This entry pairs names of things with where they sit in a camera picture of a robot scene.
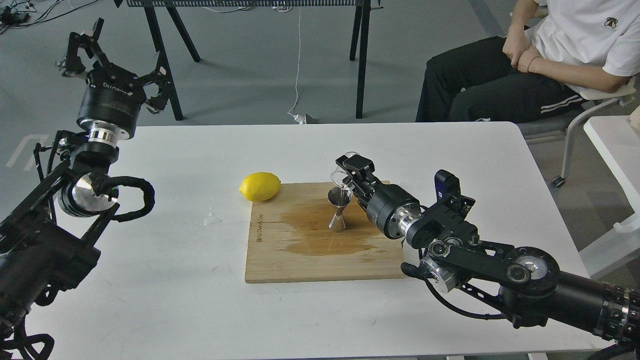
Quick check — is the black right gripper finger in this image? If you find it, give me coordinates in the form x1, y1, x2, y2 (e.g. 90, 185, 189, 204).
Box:
342, 155, 378, 186
342, 175, 373, 208

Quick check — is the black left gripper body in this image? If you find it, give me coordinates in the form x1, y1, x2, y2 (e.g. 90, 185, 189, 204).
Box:
77, 75, 147, 140

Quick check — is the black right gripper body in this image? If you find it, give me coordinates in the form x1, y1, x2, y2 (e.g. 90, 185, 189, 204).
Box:
365, 183, 423, 239

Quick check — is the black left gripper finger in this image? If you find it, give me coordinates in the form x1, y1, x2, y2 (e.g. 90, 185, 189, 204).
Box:
136, 51, 174, 114
56, 18, 116, 81

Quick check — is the steel double jigger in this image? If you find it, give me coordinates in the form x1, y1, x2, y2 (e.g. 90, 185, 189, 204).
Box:
327, 186, 352, 233

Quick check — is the small clear glass cup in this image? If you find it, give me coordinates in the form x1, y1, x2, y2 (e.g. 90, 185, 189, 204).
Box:
330, 152, 359, 197

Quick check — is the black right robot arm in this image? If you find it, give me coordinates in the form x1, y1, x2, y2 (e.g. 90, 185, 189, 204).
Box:
336, 152, 639, 360

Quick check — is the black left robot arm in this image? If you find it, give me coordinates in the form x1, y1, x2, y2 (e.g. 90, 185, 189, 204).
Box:
0, 18, 173, 360

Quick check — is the wooden cutting board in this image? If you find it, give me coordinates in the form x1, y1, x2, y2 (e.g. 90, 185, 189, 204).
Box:
244, 182, 403, 284

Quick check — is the yellow lemon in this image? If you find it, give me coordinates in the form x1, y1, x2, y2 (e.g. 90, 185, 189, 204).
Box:
238, 172, 281, 202

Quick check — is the grey office chair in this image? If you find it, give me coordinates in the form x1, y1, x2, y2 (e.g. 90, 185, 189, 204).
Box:
517, 76, 638, 188

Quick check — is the seated person white shirt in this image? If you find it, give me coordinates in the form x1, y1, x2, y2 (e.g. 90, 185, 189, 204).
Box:
415, 0, 640, 123

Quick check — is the white side table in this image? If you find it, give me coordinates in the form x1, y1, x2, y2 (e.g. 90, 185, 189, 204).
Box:
579, 108, 640, 280

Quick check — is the white power cable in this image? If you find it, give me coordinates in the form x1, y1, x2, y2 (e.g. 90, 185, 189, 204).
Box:
287, 6, 318, 125

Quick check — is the black metal frame table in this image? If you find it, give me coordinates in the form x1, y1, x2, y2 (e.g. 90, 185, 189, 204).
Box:
113, 0, 384, 122

